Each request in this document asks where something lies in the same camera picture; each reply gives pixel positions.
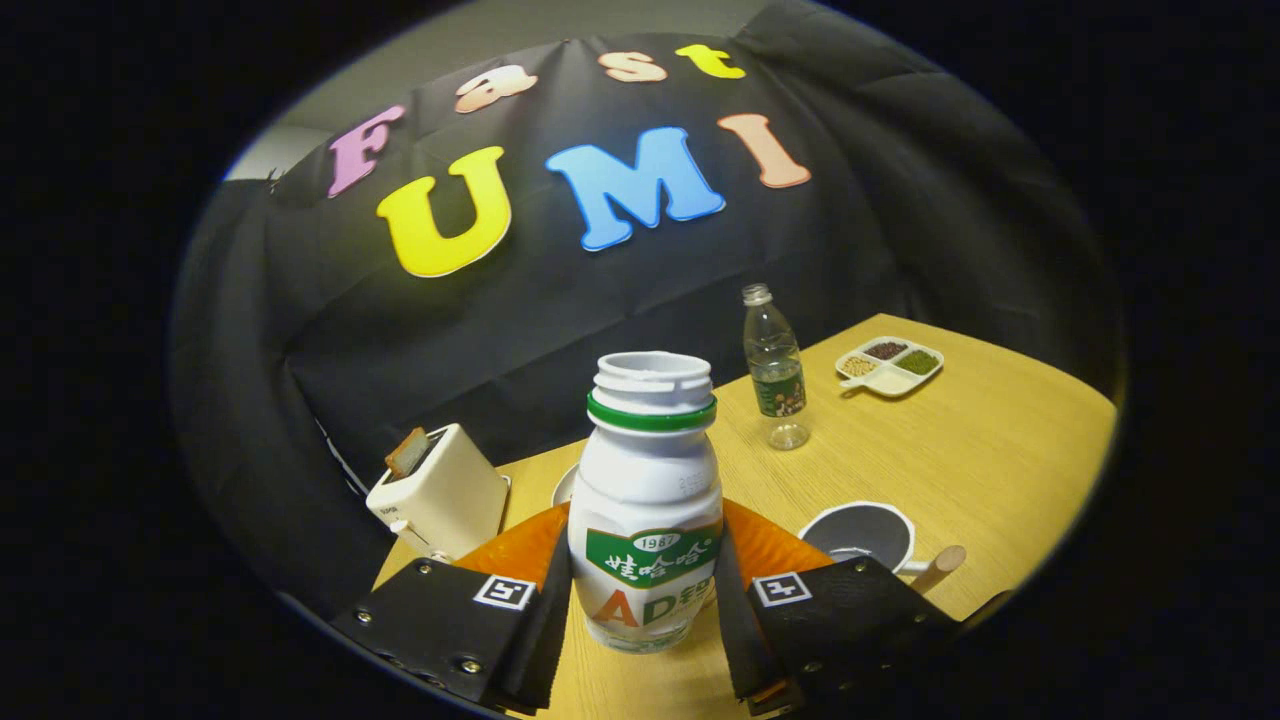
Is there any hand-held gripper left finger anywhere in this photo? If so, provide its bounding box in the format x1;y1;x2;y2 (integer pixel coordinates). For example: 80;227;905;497
335;500;576;716

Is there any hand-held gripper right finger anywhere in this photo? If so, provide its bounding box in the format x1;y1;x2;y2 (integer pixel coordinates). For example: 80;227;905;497
712;498;1016;716

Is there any white cup with wooden handle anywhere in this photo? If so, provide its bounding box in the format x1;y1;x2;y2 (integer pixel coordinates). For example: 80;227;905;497
798;500;968;597

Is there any white juice bottle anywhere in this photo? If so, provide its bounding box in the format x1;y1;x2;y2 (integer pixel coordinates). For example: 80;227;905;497
567;350;724;654

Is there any clear plastic water bottle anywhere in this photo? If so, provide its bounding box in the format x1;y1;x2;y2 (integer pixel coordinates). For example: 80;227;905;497
742;283;811;451

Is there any white toaster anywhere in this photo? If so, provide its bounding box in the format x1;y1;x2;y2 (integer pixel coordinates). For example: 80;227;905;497
365;423;511;561

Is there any brown bread slice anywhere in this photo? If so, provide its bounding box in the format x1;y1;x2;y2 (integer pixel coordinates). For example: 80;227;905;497
385;427;431;479

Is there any white divided snack dish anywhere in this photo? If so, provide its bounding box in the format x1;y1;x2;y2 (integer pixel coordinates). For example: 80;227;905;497
835;336;945;399

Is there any wooden table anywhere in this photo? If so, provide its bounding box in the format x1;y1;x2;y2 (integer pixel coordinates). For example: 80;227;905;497
372;313;1118;720

